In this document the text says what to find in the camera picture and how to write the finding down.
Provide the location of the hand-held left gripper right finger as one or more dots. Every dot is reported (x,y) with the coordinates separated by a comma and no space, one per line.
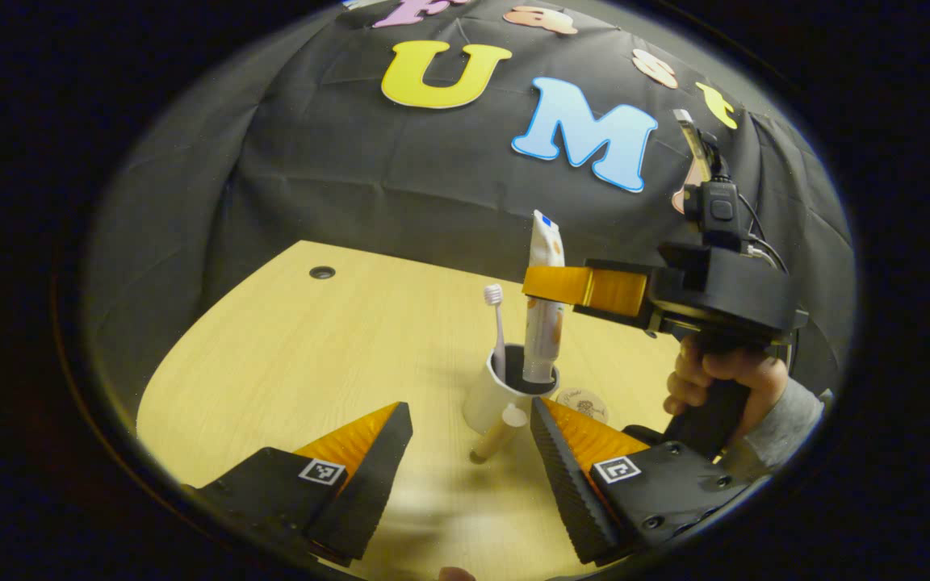
(566,484)

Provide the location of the black backdrop cloth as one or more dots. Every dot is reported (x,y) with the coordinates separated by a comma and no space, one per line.
(312,161)

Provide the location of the round cork coaster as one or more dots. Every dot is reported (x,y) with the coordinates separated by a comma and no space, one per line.
(586,405)

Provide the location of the light wooden desktop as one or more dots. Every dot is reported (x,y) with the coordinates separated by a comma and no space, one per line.
(287,347)

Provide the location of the white toothpaste tube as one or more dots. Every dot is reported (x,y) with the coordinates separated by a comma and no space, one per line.
(546,242)

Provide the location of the white toothbrush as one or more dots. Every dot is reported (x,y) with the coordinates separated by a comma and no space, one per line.
(499,339)

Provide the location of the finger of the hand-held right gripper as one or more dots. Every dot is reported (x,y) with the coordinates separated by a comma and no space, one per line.
(578,286)

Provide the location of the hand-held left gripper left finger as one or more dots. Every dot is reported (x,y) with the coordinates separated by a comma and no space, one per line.
(368,492)

